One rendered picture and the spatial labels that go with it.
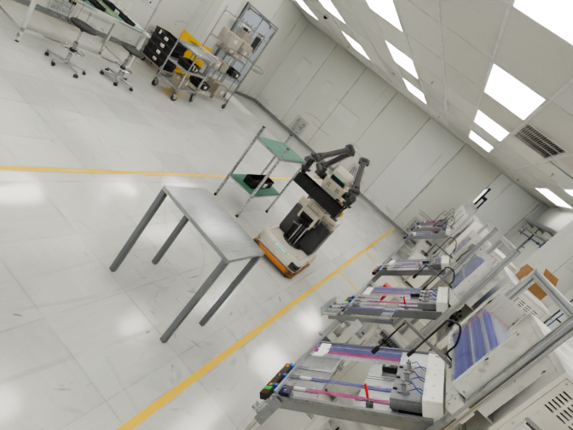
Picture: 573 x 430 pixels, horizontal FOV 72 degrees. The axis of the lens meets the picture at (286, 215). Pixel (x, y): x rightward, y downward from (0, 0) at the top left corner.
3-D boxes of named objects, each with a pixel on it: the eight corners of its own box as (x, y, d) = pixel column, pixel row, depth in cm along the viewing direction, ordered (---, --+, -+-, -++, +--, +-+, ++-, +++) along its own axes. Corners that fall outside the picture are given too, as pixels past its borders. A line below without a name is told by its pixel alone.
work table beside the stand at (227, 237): (154, 260, 326) (206, 188, 301) (205, 325, 304) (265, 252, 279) (108, 268, 286) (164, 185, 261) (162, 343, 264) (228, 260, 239)
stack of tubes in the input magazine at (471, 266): (453, 290, 289) (481, 264, 281) (453, 276, 336) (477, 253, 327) (467, 303, 286) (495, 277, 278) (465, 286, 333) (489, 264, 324)
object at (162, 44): (136, 56, 794) (154, 23, 770) (151, 61, 836) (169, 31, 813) (157, 75, 781) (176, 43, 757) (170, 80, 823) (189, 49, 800)
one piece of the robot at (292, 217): (279, 229, 509) (320, 181, 483) (309, 259, 496) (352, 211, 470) (269, 233, 478) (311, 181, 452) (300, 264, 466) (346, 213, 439)
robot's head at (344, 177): (337, 171, 434) (340, 164, 421) (350, 184, 429) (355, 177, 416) (328, 178, 427) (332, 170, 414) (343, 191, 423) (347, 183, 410)
